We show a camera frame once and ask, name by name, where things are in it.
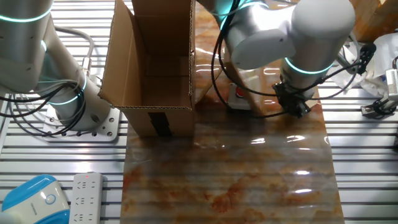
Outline crumpled white tissue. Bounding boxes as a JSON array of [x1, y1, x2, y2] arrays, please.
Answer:
[[329, 32, 398, 97]]

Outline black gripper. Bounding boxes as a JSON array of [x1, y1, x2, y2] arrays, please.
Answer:
[[272, 80, 312, 119]]

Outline blue white device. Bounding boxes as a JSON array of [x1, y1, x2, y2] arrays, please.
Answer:
[[0, 174, 71, 224]]

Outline white power strip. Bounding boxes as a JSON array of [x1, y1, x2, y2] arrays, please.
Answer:
[[68, 172, 104, 224]]

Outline open cardboard box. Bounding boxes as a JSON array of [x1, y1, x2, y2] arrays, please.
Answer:
[[98, 0, 197, 138]]

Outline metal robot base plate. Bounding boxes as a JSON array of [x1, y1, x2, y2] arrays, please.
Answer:
[[42, 104, 121, 142]]

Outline aluminium camera rail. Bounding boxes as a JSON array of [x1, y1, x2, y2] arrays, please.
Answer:
[[360, 93, 398, 118]]

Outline wooden picture frame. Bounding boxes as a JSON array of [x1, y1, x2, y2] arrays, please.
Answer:
[[194, 46, 265, 118]]

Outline black base cables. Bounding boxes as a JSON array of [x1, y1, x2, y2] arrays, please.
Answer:
[[0, 79, 87, 138]]

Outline orange marble pattern mat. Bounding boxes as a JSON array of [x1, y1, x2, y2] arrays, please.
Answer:
[[119, 0, 346, 224]]

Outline brown box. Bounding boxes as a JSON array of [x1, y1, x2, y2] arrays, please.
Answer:
[[349, 0, 398, 43]]

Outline red emergency stop button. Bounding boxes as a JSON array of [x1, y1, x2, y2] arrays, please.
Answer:
[[228, 82, 253, 112]]

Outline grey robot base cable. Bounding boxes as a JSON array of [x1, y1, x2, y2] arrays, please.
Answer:
[[54, 26, 95, 77]]

